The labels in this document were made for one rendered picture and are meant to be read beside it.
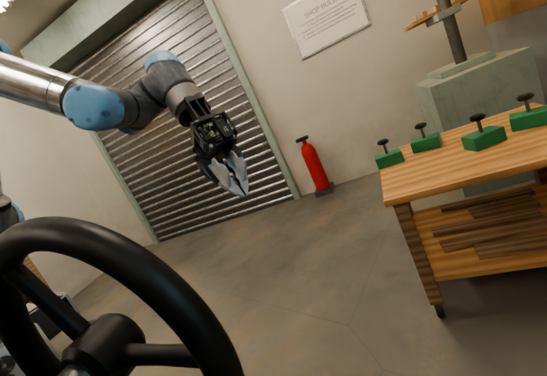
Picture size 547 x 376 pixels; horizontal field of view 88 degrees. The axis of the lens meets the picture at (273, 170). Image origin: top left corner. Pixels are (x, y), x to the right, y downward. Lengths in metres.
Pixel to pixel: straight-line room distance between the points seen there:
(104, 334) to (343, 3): 2.71
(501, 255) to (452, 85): 0.97
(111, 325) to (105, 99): 0.34
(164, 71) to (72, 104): 0.19
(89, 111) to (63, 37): 3.27
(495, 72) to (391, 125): 1.11
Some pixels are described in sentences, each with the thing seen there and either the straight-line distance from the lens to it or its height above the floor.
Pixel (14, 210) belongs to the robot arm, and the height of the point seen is 1.00.
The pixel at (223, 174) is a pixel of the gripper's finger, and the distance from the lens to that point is 0.53.
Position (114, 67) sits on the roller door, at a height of 2.08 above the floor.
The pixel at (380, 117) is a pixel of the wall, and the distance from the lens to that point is 2.80.
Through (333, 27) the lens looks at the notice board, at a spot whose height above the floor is 1.37.
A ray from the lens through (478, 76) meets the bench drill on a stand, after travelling 1.92.
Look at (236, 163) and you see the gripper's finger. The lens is 0.55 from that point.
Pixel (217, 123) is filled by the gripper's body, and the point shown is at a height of 0.97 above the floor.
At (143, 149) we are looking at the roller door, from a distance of 3.69.
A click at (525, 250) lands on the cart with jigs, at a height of 0.20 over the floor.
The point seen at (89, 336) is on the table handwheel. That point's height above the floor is 0.84.
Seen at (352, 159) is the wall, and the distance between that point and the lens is 2.87.
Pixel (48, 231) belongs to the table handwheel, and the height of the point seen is 0.94.
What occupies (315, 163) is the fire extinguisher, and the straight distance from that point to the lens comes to 2.73.
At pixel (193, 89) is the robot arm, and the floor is 1.05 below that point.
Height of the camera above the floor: 0.95
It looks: 11 degrees down
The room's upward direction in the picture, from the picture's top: 25 degrees counter-clockwise
